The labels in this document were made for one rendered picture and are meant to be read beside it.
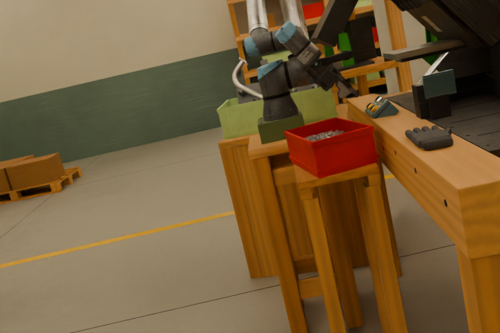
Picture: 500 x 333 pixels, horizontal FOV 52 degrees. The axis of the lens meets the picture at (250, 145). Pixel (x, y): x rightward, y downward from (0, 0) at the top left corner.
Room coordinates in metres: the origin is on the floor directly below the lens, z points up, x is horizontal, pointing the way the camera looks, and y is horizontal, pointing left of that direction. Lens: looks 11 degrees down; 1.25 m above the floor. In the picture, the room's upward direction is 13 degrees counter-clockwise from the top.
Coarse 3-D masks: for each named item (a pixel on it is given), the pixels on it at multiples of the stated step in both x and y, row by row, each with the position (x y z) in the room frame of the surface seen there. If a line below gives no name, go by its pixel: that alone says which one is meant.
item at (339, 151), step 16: (304, 128) 1.86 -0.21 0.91; (320, 128) 1.87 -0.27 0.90; (336, 128) 1.88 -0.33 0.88; (352, 128) 1.74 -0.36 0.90; (368, 128) 1.58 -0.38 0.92; (288, 144) 1.84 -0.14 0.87; (304, 144) 1.62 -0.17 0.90; (320, 144) 1.55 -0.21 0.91; (336, 144) 1.57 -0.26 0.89; (352, 144) 1.57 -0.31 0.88; (368, 144) 1.58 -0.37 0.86; (304, 160) 1.67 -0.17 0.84; (320, 160) 1.56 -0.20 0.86; (336, 160) 1.56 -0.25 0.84; (352, 160) 1.57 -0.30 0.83; (368, 160) 1.58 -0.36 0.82; (320, 176) 1.55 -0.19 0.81
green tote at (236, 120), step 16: (304, 96) 2.66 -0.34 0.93; (320, 96) 2.65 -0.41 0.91; (224, 112) 2.72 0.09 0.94; (240, 112) 2.71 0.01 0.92; (256, 112) 2.70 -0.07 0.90; (304, 112) 2.66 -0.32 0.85; (320, 112) 2.65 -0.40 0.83; (336, 112) 2.64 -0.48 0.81; (224, 128) 2.72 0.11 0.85; (240, 128) 2.71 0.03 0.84; (256, 128) 2.70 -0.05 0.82
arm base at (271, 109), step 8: (272, 96) 2.09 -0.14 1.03; (280, 96) 2.09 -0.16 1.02; (288, 96) 2.11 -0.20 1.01; (264, 104) 2.13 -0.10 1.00; (272, 104) 2.09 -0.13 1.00; (280, 104) 2.08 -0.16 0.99; (288, 104) 2.09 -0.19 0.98; (264, 112) 2.12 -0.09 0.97; (272, 112) 2.09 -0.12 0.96; (280, 112) 2.07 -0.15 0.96; (288, 112) 2.07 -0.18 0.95; (296, 112) 2.10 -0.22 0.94; (264, 120) 2.13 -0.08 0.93; (272, 120) 2.08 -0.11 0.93
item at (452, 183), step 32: (384, 128) 1.60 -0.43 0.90; (384, 160) 1.68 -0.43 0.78; (416, 160) 1.22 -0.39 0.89; (448, 160) 1.12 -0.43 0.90; (480, 160) 1.07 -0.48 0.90; (416, 192) 1.28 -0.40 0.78; (448, 192) 0.99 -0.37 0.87; (480, 192) 0.93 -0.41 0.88; (448, 224) 1.03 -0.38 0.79; (480, 224) 0.93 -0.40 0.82; (480, 256) 0.93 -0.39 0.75
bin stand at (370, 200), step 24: (360, 168) 1.56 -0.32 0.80; (312, 192) 1.84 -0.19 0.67; (360, 192) 1.83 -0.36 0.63; (312, 216) 1.56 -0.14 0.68; (360, 216) 1.86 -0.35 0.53; (384, 216) 1.54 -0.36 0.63; (312, 240) 1.57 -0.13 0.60; (384, 240) 1.55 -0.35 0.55; (384, 264) 1.55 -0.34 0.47; (336, 288) 1.56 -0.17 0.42; (384, 288) 1.55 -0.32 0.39; (336, 312) 1.56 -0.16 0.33; (384, 312) 1.83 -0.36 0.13
